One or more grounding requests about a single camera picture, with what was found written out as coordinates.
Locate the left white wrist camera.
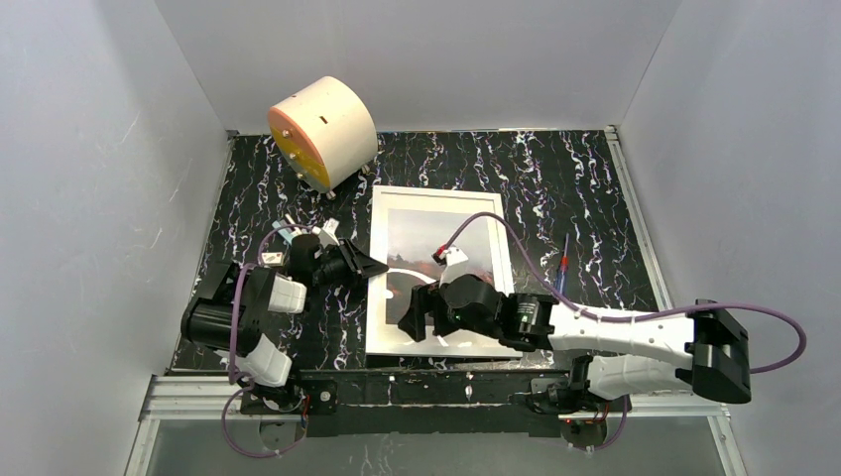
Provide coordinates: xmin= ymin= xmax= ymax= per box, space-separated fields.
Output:
xmin=312 ymin=218 xmax=339 ymax=247

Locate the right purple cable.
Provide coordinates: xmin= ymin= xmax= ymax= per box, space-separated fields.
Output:
xmin=433 ymin=211 xmax=808 ymax=454

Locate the blue red screwdriver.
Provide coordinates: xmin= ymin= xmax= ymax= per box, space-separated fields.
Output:
xmin=554 ymin=233 xmax=571 ymax=296

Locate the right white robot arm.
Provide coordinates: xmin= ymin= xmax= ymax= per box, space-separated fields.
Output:
xmin=398 ymin=275 xmax=752 ymax=413

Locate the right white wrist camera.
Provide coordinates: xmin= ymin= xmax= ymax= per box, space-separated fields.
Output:
xmin=432 ymin=246 xmax=469 ymax=285

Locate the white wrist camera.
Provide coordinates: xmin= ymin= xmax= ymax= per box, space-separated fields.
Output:
xmin=312 ymin=218 xmax=339 ymax=247
xmin=432 ymin=246 xmax=469 ymax=285

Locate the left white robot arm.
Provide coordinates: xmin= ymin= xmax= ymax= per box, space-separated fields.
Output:
xmin=180 ymin=227 xmax=389 ymax=389

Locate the white staple box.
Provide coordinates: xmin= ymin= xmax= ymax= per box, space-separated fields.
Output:
xmin=260 ymin=252 xmax=286 ymax=267

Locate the light blue stapler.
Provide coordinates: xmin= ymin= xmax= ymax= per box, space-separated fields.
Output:
xmin=272 ymin=221 xmax=297 ymax=244

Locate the white picture frame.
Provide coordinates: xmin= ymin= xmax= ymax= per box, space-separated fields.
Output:
xmin=365 ymin=185 xmax=522 ymax=359

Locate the cylindrical beige drawer cabinet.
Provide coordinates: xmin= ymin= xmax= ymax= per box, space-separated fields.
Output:
xmin=268 ymin=76 xmax=379 ymax=194

